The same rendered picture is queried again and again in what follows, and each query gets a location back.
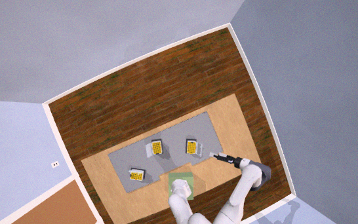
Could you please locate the yellow pipette tip rack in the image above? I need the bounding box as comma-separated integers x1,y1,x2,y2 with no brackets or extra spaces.
152,142,161,154
130,173,142,180
188,142,196,154

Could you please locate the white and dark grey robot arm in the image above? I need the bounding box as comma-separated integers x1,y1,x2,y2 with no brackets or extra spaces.
168,158,271,224

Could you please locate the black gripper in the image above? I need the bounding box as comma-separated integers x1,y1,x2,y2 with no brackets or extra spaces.
209,152,242,169

